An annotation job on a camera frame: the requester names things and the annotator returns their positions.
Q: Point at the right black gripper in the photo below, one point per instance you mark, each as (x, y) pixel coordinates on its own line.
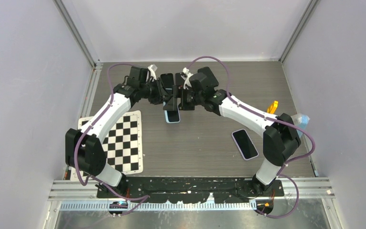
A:
(183, 106)

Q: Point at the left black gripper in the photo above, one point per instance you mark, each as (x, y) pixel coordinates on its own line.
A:
(161, 93)

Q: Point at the phone with blue case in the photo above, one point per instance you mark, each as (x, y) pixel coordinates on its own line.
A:
(173, 116)

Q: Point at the phone with lilac case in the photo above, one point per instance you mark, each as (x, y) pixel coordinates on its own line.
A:
(244, 144)

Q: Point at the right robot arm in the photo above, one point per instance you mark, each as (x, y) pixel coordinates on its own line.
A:
(280, 137)

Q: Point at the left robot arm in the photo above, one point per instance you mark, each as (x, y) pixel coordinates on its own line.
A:
(83, 146)

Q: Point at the checkerboard calibration mat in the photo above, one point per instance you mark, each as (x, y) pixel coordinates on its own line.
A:
(123, 144)

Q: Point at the yellow plastic tool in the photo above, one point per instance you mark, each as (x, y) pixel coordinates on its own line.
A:
(273, 107)

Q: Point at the blue plastic bag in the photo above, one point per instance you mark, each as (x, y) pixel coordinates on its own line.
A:
(301, 121)

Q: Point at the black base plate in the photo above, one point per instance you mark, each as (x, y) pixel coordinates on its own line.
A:
(191, 190)

